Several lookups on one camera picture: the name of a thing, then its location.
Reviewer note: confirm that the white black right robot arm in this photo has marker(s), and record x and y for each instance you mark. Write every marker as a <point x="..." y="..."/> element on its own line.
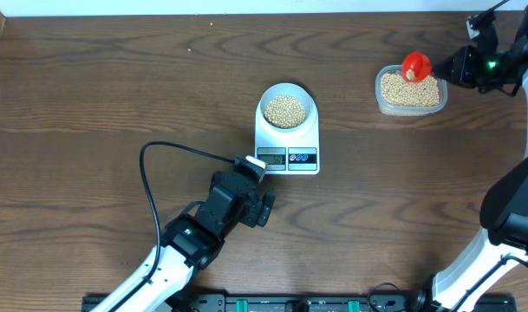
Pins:
<point x="502" y="240"/>

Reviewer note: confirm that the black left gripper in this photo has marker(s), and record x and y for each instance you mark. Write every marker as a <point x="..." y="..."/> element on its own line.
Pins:
<point x="256" y="208"/>

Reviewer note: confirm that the red measuring scoop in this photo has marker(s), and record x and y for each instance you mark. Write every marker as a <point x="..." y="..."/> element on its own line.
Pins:
<point x="416" y="67"/>

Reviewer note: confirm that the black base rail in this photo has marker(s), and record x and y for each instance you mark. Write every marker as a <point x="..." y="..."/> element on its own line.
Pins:
<point x="221" y="303"/>

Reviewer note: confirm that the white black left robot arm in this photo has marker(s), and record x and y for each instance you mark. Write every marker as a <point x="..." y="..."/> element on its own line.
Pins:
<point x="189" y="243"/>

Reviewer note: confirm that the clear plastic container of beans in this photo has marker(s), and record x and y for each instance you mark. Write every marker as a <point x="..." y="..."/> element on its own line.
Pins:
<point x="397" y="97"/>

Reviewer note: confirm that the white digital kitchen scale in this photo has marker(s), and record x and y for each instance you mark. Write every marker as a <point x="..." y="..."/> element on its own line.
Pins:
<point x="288" y="151"/>

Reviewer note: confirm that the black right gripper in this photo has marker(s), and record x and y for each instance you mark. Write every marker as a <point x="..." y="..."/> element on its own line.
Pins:
<point x="463" y="71"/>

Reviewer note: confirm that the grey round bowl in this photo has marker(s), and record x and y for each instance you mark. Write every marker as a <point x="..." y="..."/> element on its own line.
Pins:
<point x="285" y="106"/>

